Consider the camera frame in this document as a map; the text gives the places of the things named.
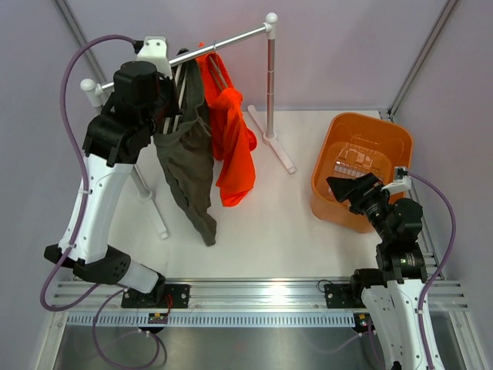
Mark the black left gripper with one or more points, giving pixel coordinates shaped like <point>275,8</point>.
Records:
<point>169,83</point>

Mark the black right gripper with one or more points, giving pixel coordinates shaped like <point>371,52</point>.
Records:
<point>369,186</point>

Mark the white plastic hanger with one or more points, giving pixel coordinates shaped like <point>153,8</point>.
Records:
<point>171,121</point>

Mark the dark green shorts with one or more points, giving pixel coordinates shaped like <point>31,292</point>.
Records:
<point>186,156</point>

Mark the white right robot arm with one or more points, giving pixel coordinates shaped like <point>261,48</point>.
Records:
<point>395,292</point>

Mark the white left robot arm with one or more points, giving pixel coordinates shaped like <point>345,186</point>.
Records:
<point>111,147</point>

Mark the grey metal hanger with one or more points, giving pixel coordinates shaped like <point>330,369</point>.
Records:
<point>217,71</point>

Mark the orange shorts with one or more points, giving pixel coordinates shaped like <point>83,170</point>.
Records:
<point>233,141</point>

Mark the orange plastic basket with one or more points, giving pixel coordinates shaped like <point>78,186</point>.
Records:
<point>355,145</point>

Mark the silver white clothes rack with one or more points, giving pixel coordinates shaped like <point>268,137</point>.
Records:
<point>98,94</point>

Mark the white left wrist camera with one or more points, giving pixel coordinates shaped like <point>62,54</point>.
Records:
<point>152,49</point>

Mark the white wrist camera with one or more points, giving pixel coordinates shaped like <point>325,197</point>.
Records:
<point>401,182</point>
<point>152,49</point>

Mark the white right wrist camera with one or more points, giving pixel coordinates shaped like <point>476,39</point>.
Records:
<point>401,182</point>

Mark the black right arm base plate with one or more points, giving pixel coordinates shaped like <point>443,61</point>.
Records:
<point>339,296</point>

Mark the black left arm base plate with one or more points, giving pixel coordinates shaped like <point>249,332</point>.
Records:
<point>168,295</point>

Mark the aluminium mounting rail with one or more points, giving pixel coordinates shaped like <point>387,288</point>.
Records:
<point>253,295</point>

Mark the white slotted cable duct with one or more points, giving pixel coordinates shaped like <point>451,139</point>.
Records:
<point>215,319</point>

